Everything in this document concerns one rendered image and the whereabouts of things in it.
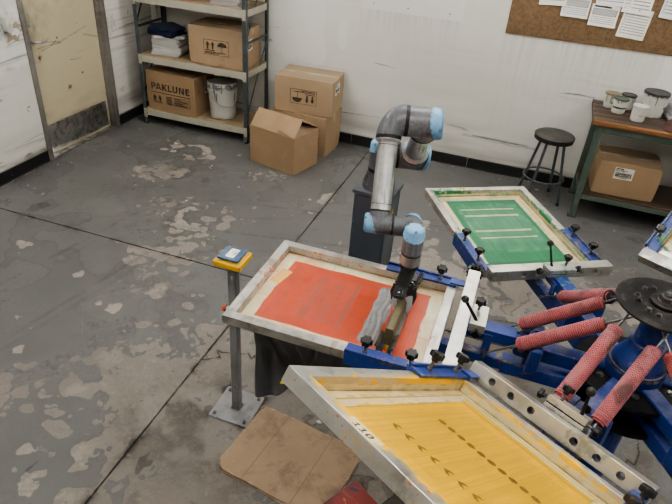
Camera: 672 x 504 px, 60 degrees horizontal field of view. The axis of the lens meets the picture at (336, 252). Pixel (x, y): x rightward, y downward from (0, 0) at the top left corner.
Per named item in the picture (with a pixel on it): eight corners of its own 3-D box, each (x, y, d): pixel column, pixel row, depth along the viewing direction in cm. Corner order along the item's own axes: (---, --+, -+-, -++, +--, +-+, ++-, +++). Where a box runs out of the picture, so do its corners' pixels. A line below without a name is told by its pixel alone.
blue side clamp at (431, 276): (384, 279, 252) (386, 266, 248) (387, 273, 256) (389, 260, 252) (453, 297, 245) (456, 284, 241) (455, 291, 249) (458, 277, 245)
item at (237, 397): (208, 415, 302) (197, 262, 250) (228, 386, 320) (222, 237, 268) (246, 428, 297) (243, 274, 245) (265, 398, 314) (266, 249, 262)
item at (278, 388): (256, 398, 245) (256, 320, 222) (260, 392, 248) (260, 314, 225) (360, 432, 234) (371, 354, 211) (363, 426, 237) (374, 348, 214)
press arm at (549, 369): (299, 315, 240) (299, 304, 237) (304, 307, 245) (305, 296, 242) (618, 406, 210) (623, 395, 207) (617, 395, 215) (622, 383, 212)
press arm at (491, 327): (465, 335, 217) (468, 325, 214) (467, 325, 222) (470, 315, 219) (512, 348, 213) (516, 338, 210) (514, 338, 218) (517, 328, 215)
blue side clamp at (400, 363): (342, 363, 207) (344, 348, 204) (347, 354, 211) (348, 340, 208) (425, 388, 200) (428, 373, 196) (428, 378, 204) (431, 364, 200)
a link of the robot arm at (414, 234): (426, 222, 211) (427, 234, 204) (421, 248, 217) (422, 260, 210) (404, 220, 211) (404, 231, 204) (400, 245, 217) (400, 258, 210)
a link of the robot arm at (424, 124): (396, 145, 267) (408, 98, 213) (429, 149, 266) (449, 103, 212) (393, 171, 265) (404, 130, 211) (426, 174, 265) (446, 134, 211)
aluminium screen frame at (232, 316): (222, 322, 219) (221, 314, 217) (284, 246, 266) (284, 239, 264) (427, 384, 200) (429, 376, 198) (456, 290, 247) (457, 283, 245)
